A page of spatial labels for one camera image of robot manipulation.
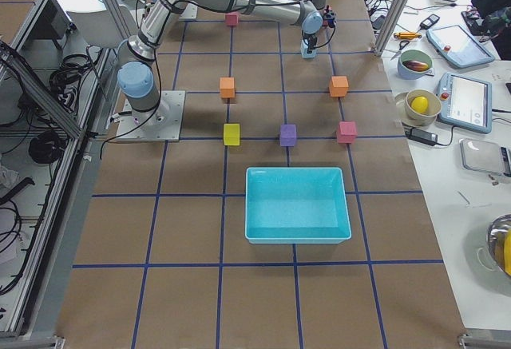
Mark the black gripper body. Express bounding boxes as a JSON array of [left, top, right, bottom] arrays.
[[303, 33, 317, 50]]

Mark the light blue foam block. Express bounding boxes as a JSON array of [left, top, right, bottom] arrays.
[[300, 42, 317, 59]]

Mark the orange foam block far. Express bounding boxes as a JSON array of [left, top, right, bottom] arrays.
[[329, 76, 349, 97]]

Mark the orange foam block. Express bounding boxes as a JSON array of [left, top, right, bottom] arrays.
[[329, 76, 349, 97], [219, 77, 236, 99]]

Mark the dark pink foam block near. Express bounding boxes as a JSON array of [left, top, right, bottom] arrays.
[[224, 12, 240, 27]]

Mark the orange foam block near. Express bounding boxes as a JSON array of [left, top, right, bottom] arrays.
[[219, 77, 236, 99]]

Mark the pink foam block far right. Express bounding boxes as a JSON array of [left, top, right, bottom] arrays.
[[336, 121, 358, 144]]

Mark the purple foam block right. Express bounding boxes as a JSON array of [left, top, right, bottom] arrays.
[[279, 124, 297, 147]]

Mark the green bowl with fruit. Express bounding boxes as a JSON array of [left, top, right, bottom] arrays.
[[397, 50, 433, 80]]

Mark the yellow foam block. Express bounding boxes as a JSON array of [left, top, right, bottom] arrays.
[[223, 123, 240, 146]]

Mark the bowl with yellow lemon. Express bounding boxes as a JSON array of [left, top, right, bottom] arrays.
[[404, 89, 442, 126]]

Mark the blue teach pendant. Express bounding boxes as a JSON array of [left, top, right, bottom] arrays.
[[426, 25, 494, 69], [436, 73, 493, 134]]

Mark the black power adapter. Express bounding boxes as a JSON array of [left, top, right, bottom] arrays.
[[405, 127, 438, 146]]

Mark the cyan plastic tray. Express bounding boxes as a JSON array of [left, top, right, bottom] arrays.
[[245, 167, 352, 244]]

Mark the aluminium frame post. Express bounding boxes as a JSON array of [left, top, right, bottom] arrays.
[[374, 0, 408, 57]]

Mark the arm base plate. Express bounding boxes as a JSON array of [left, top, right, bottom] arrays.
[[116, 90, 186, 142]]

